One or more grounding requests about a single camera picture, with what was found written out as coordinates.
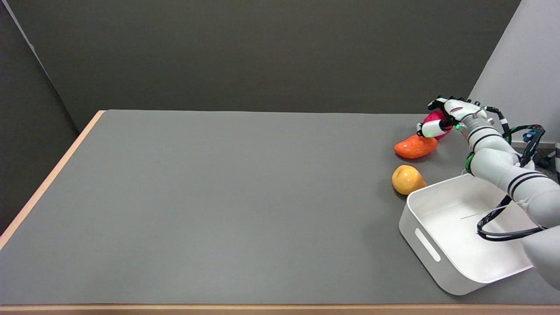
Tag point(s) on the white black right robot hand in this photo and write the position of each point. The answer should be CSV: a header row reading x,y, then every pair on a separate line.
x,y
450,114

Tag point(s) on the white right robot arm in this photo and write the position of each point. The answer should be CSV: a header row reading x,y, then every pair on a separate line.
x,y
516,179

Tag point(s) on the red tomato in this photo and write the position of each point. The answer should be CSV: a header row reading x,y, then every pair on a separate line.
x,y
431,117

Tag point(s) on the yellow orange round fruit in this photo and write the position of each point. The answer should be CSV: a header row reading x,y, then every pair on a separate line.
x,y
407,179

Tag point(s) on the white plastic bin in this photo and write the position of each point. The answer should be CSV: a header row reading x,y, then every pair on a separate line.
x,y
459,236

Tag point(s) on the orange mango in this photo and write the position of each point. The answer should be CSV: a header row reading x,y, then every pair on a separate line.
x,y
414,147

